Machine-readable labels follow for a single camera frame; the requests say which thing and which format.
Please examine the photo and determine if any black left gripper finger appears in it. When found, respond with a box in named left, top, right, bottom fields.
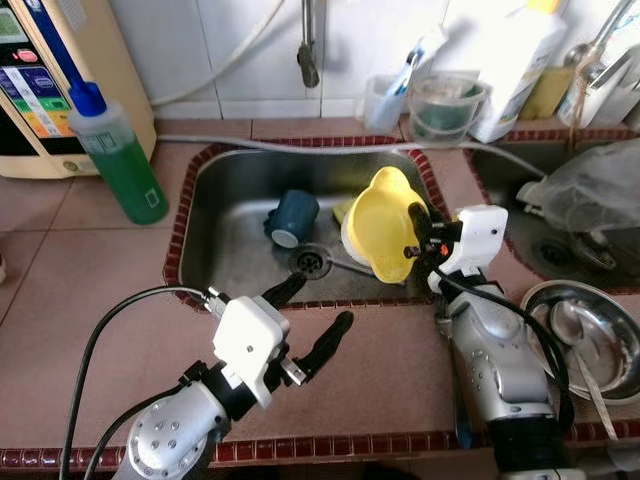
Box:
left=298, top=311, right=355, bottom=383
left=264, top=272, right=308, bottom=311

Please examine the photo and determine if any yellow plastic bowl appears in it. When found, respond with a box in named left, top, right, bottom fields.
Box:
left=340, top=166, right=431, bottom=285

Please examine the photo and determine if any steel spoon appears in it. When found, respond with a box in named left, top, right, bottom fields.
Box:
left=550, top=300, right=619, bottom=441

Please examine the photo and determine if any steel bowl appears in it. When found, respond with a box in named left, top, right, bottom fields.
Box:
left=518, top=280, right=640, bottom=406

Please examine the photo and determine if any steel sink basin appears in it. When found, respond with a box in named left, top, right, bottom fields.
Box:
left=465, top=140, right=640, bottom=291
left=165, top=140, right=451, bottom=309

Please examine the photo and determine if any blue ceramic mug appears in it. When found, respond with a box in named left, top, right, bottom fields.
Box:
left=264, top=189, right=321, bottom=249

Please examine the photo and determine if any clear plastic measuring cup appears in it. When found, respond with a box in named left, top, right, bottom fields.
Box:
left=405, top=72, right=491, bottom=146

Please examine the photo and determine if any small white cup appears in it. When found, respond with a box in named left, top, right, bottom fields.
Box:
left=360, top=72, right=411, bottom=136

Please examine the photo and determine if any clear plastic bag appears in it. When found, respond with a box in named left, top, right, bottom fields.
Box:
left=515, top=140, right=640, bottom=236

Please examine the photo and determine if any blue white toothbrush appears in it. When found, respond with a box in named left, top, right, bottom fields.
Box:
left=385, top=30, right=446, bottom=101

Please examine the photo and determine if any mustard yellow sponge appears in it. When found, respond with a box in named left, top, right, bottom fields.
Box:
left=520, top=65, right=576, bottom=123

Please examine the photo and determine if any white bottle yellow cap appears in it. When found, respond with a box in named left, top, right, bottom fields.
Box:
left=440, top=0, right=569, bottom=144

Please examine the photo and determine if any green dish soap bottle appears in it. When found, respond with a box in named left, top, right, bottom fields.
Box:
left=66, top=80, right=169, bottom=226

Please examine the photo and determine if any chrome sink faucet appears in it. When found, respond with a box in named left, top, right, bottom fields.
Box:
left=560, top=0, right=640, bottom=131

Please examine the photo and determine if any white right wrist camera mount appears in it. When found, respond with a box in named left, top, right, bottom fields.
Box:
left=430, top=205, right=509, bottom=296

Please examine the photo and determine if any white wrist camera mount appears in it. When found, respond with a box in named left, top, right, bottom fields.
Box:
left=212, top=295, right=291, bottom=409
left=430, top=205, right=509, bottom=296

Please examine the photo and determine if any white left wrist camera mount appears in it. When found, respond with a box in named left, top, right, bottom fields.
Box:
left=212, top=295, right=291, bottom=409

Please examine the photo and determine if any grey water hose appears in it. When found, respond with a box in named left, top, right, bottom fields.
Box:
left=155, top=133, right=549, bottom=181

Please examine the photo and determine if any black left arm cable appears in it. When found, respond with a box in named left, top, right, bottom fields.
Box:
left=60, top=286, right=236, bottom=480

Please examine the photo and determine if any steel wall tap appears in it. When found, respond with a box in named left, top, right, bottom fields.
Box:
left=297, top=0, right=326, bottom=89

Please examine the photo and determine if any white water hose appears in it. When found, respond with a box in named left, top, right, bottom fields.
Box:
left=150, top=0, right=286, bottom=109

